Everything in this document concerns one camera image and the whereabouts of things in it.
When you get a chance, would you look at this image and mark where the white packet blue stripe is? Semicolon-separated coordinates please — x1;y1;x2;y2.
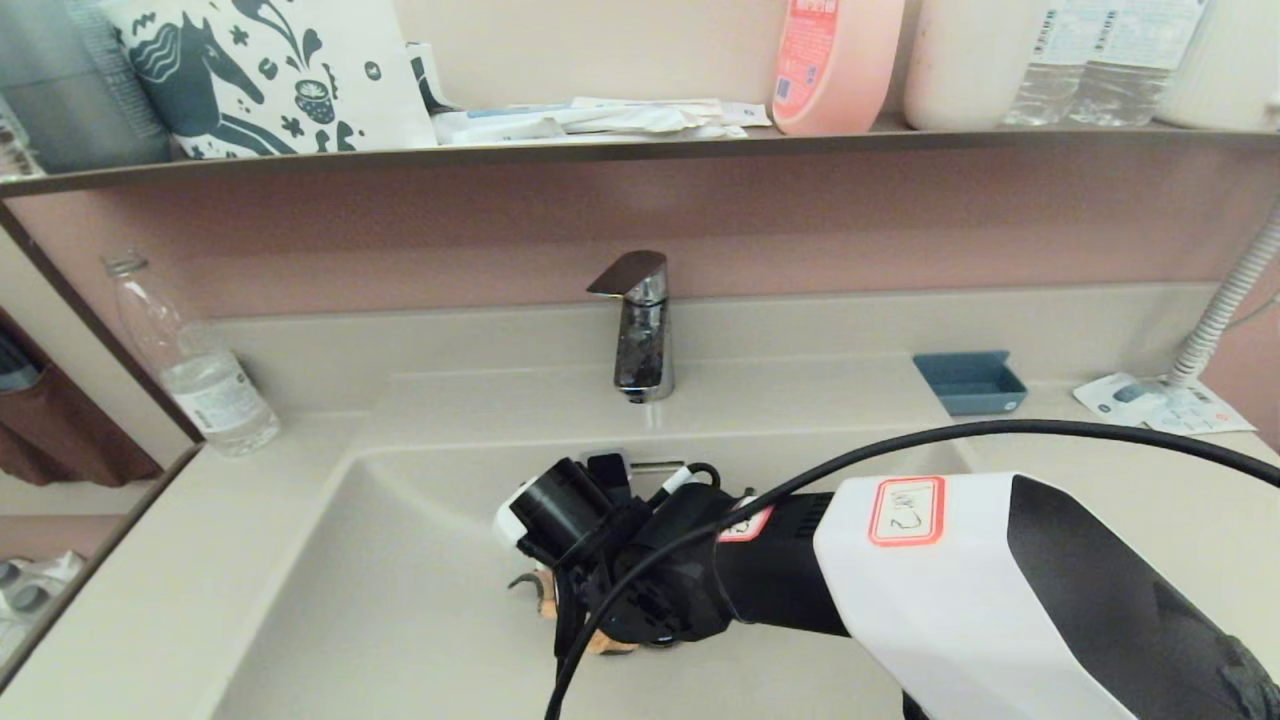
432;102;576;146

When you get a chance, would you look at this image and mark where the black cylindrical right wrist camera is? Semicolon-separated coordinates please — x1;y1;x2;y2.
494;455;633;573

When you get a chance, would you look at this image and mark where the brown wall shelf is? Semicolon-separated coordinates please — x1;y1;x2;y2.
0;112;1280;199

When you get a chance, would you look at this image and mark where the blue soap dish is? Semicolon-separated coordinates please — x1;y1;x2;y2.
912;350;1028;416

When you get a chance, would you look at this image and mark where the crumpled white packet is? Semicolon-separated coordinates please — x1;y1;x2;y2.
565;96;751;140

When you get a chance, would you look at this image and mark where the orange fluffy cleaning cloth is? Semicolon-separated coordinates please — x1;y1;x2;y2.
508;568;643;657

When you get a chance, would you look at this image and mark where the white round jar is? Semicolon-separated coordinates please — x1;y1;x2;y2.
903;0;1051;132

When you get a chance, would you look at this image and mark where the chrome faucet lever handle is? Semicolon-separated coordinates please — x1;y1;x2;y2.
587;251;668;302

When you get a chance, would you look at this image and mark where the white corrugated hose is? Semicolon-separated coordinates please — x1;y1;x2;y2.
1165;205;1280;387

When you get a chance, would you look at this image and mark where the clear plastic water bottle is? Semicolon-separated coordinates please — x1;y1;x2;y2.
1070;0;1206;127
1000;0;1101;127

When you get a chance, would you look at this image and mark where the pink lotion bottle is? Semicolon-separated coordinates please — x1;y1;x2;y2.
770;0;906;136

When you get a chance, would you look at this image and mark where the uncapped clear plastic bottle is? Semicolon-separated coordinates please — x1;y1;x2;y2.
103;255;282;459

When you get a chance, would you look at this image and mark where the chrome faucet body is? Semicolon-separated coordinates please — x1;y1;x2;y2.
612;277;676;405

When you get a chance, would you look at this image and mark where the white horse print bag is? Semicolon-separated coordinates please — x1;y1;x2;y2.
100;0;439;161

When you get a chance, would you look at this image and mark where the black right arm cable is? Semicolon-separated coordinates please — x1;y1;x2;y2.
545;418;1280;720

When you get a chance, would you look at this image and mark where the white blister card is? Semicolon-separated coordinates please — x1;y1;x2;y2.
1073;372;1171;421

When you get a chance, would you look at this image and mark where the white ribbed container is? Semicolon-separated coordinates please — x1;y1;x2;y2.
1155;0;1280;131

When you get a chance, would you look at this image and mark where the white printed leaflet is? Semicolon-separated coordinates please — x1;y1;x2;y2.
1145;380;1257;436

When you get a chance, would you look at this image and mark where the beige ceramic sink basin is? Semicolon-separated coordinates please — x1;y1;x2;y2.
205;425;1121;720

